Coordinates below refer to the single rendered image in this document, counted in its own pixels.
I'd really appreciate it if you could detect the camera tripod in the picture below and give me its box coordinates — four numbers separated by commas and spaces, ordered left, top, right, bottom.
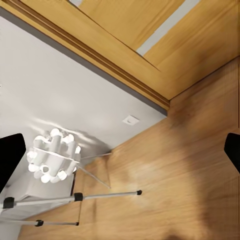
0, 190, 142, 227

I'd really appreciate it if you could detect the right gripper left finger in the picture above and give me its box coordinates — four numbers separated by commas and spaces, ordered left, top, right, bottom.
0, 133, 26, 193

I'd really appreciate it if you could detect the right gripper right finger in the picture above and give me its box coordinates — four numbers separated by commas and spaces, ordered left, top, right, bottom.
224, 133, 240, 173

